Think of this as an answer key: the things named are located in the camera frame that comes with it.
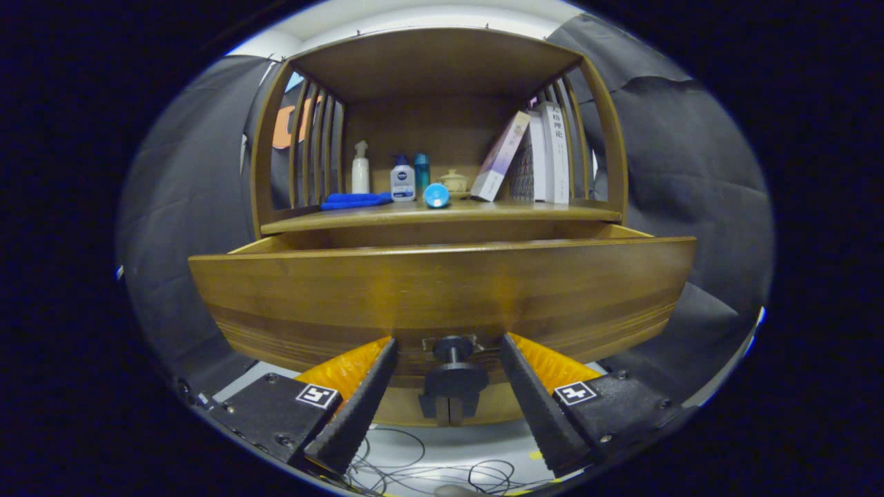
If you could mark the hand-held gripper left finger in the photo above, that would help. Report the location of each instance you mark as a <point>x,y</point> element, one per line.
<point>362,407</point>

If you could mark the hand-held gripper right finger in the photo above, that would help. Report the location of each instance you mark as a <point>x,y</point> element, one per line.
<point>539,407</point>

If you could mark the wooden drawer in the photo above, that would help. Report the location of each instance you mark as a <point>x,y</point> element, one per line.
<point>442,290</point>

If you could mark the blue cosmetic tube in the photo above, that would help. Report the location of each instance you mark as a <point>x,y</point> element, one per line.
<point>436,196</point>

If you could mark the wooden cabinet door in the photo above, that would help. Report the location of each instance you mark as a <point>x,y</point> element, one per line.
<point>400,414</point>
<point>501,411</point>

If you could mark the wooden countertop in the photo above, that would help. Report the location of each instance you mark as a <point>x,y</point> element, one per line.
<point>497,207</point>

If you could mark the wooden cabinet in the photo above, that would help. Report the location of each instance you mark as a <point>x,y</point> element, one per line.
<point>435,62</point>

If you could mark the blue cloth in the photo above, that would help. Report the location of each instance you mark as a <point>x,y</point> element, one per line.
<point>352,201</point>

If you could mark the white bottle with blue cap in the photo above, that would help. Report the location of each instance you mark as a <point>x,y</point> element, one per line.
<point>402,186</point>

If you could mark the white pump bottle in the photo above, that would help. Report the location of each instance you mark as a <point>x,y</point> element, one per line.
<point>360,179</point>

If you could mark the patterned cover book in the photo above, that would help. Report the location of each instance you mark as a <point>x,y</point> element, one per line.
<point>521,172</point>

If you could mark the beige lidded teacup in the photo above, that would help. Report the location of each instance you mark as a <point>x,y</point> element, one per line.
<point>454,183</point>

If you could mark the teal bottle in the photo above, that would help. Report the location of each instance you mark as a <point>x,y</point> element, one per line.
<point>421,172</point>

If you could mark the purple and white book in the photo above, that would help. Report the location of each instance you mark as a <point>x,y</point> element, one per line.
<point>501,155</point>

